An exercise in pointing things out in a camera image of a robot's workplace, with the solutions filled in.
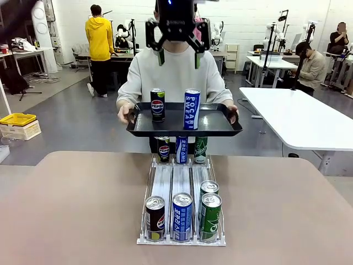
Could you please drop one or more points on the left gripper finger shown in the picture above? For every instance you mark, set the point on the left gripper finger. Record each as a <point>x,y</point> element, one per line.
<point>161,58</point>
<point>197,60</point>

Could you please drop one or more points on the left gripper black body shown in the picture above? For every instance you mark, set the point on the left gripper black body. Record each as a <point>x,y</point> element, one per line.
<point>176,22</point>

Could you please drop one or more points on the black Pepsi can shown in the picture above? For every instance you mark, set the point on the black Pepsi can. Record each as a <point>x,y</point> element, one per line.
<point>154,215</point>
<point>157,107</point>
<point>164,150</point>

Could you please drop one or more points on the blue Pocari Sweat can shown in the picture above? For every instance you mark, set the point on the blue Pocari Sweat can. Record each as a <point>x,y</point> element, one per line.
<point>191,110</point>
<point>182,218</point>
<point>182,150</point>

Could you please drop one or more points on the black plastic serving tray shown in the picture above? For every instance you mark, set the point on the black plastic serving tray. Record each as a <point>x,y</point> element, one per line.
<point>171,125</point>

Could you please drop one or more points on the person's left forearm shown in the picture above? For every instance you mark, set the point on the person's left forearm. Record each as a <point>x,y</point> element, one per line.
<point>228,105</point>

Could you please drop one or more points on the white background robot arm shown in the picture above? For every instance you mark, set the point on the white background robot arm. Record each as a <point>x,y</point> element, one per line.
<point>306,30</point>
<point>218,27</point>
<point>268,30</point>
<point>122,30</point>

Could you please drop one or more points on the person in grey sweatshirt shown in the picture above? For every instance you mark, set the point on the person in grey sweatshirt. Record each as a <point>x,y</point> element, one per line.
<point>176,80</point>

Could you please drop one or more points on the person in yellow hoodie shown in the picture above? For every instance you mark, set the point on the person in yellow hoodie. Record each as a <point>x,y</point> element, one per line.
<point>99,38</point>

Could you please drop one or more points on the seated person in beige jacket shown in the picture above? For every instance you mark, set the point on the seated person in beige jacket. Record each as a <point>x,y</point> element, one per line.
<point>313,66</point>

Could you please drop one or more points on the person in black shirt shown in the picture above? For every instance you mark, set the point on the person in black shirt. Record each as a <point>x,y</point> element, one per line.
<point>339,38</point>

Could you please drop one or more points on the person's left hand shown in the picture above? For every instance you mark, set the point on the person's left hand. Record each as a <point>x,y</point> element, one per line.
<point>234,114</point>

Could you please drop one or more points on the person's right hand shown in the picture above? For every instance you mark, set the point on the person's right hand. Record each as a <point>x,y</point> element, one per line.
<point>124,116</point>

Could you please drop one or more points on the grey background table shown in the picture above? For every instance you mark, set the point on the grey background table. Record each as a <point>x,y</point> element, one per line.
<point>218,53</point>

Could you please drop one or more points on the white shelf cart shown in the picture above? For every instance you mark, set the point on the white shelf cart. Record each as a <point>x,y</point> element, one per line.
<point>233,55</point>

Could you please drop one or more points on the background work desk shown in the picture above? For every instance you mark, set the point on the background work desk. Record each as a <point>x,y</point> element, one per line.
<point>124,55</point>

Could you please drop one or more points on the white storage bin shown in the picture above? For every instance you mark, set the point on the white storage bin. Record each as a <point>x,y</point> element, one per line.
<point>271,57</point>

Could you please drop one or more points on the white background table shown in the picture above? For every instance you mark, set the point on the white background table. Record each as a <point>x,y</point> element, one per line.
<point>275,64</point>

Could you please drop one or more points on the green Chilsung cider can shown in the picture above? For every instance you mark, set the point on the green Chilsung cider can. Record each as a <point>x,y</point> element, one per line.
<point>201,150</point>
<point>209,187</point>
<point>210,218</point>

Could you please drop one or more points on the tall white air conditioner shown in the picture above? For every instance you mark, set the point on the tall white air conditioner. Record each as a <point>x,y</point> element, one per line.
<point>44,41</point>

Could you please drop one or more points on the large white table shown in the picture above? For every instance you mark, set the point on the large white table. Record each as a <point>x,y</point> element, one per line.
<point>303,118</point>

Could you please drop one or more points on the white can dispenser rack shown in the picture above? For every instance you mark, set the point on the white can dispenser rack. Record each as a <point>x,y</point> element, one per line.
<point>162,179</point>

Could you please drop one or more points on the white side desk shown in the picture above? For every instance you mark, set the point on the white side desk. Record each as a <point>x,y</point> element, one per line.
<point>24,52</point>

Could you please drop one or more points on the white cloth pile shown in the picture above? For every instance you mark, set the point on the white cloth pile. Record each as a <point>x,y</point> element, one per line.
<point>23,44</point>

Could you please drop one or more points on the black bag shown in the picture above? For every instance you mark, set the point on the black bag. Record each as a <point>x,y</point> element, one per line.
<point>13,80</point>

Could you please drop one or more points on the yellow plastic crate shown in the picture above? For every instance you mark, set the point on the yellow plastic crate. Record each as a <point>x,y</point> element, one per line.
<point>16,118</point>

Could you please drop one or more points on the red cup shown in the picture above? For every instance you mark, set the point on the red cup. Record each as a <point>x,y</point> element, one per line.
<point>3,49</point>

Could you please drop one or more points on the white flat box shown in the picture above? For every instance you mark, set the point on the white flat box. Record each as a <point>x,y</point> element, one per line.
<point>3,154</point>

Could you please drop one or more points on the black camera tripod pole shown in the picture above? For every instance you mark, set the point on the black camera tripod pole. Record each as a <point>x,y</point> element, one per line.
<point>133,36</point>
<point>284,15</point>
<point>294,87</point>

